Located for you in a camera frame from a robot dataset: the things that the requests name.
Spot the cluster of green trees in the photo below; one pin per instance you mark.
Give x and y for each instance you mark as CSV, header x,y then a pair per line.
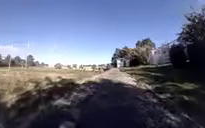
x,y
136,53

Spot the dark trees and hedge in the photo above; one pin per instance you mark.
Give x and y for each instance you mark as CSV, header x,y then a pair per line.
x,y
198,40

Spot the small white building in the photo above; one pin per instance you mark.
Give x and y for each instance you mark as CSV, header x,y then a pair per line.
x,y
120,62

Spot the shaded grass verge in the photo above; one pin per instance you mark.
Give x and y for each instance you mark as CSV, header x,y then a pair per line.
x,y
170,86

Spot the grey paved path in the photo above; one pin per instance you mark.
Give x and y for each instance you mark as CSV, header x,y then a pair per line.
x,y
113,100

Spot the distant trees and buildings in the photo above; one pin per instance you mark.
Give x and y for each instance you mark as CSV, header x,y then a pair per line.
x,y
30,61

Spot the dry grass field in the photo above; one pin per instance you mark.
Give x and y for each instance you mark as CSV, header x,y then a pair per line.
x,y
26,80

